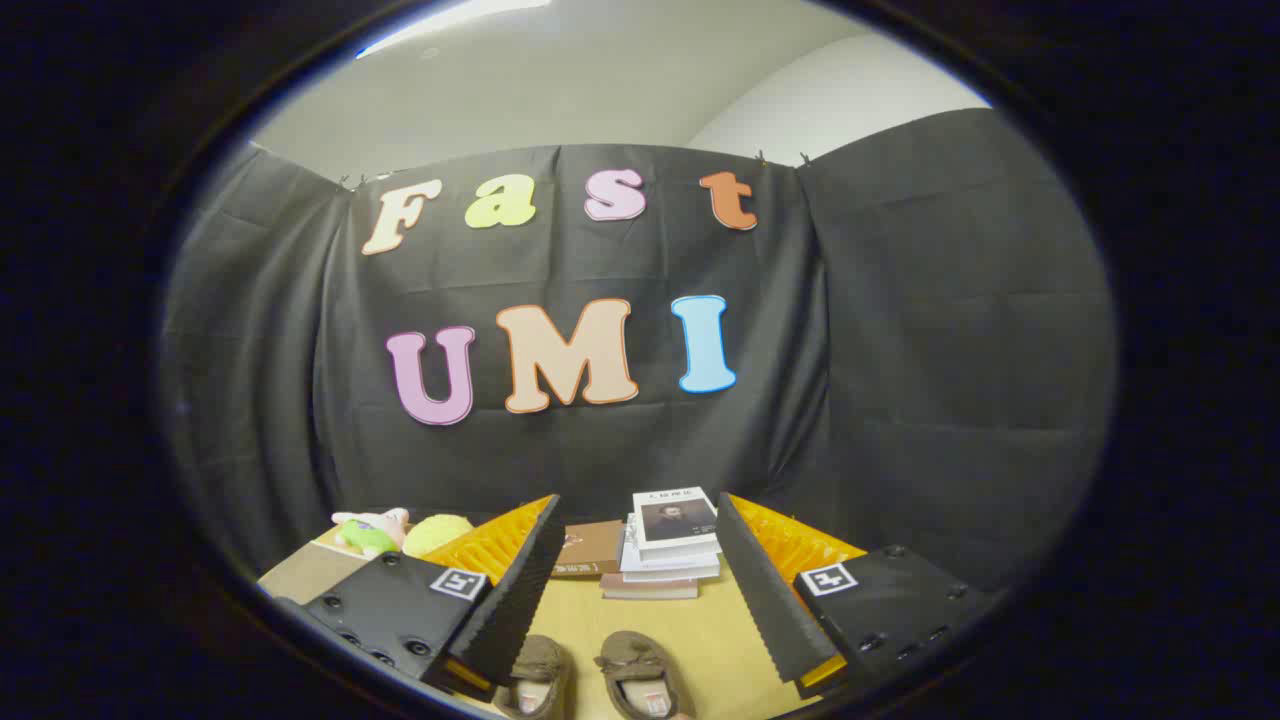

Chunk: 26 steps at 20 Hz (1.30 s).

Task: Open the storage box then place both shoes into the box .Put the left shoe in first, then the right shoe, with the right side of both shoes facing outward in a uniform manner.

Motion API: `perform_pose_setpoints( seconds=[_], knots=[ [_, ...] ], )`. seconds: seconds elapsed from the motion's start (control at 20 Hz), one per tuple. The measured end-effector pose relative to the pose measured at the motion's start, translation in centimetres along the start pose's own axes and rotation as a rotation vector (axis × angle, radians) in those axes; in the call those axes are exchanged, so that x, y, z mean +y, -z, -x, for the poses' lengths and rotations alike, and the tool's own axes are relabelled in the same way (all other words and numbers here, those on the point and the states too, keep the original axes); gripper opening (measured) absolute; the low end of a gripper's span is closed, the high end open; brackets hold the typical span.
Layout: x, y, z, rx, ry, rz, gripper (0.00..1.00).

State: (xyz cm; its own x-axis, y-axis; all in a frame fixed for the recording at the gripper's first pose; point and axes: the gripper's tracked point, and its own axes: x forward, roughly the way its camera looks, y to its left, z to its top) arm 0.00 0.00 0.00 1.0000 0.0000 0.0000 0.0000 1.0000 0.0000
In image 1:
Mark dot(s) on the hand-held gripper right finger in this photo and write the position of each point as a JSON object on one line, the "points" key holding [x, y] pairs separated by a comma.
{"points": [[765, 600]]}

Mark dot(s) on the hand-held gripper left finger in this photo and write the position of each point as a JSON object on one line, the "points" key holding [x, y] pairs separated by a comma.
{"points": [[520, 590]]}

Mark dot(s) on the brown fuzzy slipper shoe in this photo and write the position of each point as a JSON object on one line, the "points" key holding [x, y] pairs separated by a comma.
{"points": [[635, 660], [540, 665]]}

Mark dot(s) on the beige fabric storage box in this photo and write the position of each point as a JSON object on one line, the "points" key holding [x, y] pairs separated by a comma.
{"points": [[305, 575]]}

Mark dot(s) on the brown hardcover book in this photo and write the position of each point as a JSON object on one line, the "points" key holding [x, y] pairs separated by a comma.
{"points": [[590, 548]]}

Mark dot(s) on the yellow plush toy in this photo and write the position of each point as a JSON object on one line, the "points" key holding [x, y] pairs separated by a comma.
{"points": [[435, 533]]}

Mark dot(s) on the white book with portrait cover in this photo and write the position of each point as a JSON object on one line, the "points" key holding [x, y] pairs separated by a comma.
{"points": [[675, 520]]}

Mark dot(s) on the pinkish brown book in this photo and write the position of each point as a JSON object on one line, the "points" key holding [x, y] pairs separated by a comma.
{"points": [[645, 590]]}

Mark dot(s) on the pink and green plush toy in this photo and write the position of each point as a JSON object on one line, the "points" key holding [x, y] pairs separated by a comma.
{"points": [[368, 530]]}

